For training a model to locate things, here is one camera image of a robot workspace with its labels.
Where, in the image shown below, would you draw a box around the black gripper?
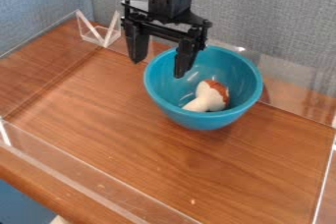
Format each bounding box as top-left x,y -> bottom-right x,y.
123,0 -> 211,79

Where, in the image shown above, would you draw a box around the white brown toy mushroom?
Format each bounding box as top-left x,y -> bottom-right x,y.
184,80 -> 229,112

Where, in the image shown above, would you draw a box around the blue bowl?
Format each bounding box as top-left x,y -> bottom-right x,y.
143,46 -> 264,130

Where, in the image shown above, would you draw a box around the clear acrylic back barrier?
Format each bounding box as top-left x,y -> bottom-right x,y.
205,39 -> 336,128

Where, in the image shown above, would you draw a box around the clear acrylic barrier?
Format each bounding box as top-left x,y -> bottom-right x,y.
0,117 -> 201,224
205,39 -> 336,128

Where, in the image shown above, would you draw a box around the clear acrylic front barrier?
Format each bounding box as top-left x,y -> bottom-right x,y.
0,117 -> 201,224

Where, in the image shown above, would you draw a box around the clear acrylic corner bracket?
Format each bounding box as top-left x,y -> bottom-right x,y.
75,10 -> 121,48

